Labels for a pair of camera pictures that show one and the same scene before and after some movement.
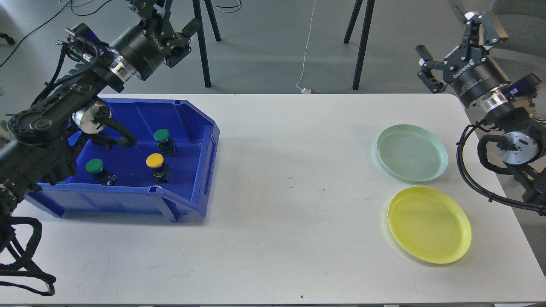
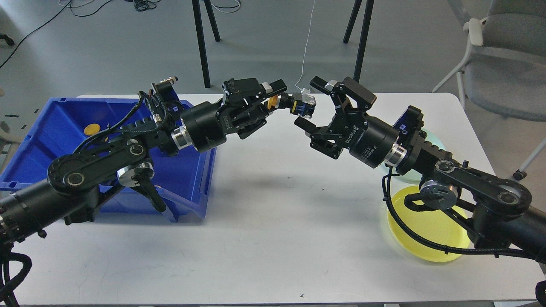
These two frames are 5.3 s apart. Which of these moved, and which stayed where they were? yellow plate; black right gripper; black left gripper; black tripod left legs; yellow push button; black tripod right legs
Moved: black left gripper; black right gripper; yellow push button
Stayed: black tripod left legs; black tripod right legs; yellow plate
